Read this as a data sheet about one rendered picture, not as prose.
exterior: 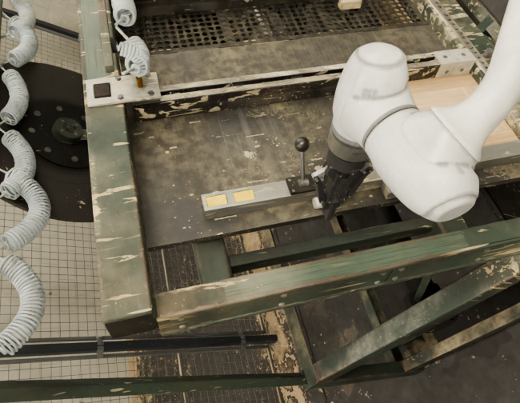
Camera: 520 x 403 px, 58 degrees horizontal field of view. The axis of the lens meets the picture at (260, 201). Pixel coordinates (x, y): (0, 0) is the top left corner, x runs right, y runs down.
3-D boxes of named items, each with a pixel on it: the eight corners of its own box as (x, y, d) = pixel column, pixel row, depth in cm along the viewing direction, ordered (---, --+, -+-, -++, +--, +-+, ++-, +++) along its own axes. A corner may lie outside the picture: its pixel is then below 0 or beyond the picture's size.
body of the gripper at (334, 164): (336, 165, 84) (326, 194, 92) (379, 157, 86) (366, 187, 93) (322, 134, 88) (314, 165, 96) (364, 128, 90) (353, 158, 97)
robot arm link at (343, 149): (391, 140, 81) (382, 161, 86) (371, 102, 86) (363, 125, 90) (342, 148, 79) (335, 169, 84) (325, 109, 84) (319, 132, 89)
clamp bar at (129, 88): (469, 81, 154) (506, 16, 134) (96, 133, 131) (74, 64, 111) (454, 61, 160) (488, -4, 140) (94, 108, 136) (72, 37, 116)
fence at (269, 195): (528, 160, 136) (535, 151, 133) (205, 219, 118) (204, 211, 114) (518, 147, 139) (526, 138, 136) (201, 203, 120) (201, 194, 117)
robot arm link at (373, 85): (317, 111, 83) (354, 165, 77) (334, 37, 70) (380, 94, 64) (368, 97, 86) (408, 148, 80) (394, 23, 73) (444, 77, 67)
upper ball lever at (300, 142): (313, 188, 119) (311, 138, 113) (298, 190, 118) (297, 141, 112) (307, 182, 122) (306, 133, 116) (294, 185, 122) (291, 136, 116)
